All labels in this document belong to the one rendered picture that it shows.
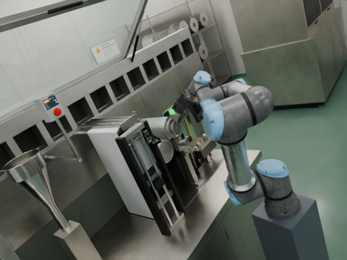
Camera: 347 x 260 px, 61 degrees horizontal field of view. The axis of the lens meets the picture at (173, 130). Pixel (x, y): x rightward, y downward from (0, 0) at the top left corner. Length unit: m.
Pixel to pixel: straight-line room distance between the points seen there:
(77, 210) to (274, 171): 1.01
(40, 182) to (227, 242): 0.96
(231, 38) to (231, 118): 5.56
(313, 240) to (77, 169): 1.17
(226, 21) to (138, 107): 4.71
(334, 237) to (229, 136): 1.70
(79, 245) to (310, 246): 0.99
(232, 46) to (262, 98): 5.55
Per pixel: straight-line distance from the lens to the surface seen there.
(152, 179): 1.38
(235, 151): 1.03
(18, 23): 1.16
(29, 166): 1.21
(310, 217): 1.43
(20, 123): 1.51
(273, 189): 1.28
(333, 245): 2.47
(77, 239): 1.39
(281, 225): 1.34
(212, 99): 1.31
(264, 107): 0.94
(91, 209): 1.72
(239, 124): 0.93
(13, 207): 1.53
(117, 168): 1.53
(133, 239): 1.57
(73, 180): 1.63
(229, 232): 1.64
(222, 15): 6.41
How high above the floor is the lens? 1.83
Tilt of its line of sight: 21 degrees down
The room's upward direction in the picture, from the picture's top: 22 degrees counter-clockwise
